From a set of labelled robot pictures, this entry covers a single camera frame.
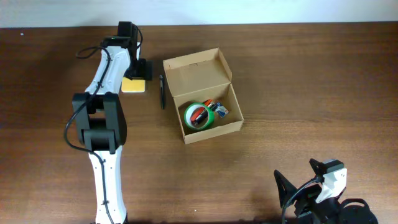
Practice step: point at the yellow sticky note pad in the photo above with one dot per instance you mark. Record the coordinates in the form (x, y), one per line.
(133, 86)

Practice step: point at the black pen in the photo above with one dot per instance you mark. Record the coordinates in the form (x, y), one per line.
(162, 92)

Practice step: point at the brown cardboard box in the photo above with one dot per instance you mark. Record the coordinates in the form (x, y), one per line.
(198, 77)

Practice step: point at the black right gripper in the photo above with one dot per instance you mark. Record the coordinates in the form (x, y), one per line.
(302, 196)

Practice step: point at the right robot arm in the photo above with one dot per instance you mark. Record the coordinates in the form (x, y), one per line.
(352, 210)

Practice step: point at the green tape roll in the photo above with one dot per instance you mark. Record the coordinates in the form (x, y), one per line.
(204, 124)

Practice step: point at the orange black stapler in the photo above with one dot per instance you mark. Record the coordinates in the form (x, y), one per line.
(200, 114)

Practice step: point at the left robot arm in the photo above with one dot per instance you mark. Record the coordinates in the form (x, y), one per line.
(99, 119)

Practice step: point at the blue white staples box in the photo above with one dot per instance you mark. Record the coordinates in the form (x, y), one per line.
(221, 110)

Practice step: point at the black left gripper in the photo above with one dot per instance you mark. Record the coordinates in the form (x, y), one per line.
(138, 72)

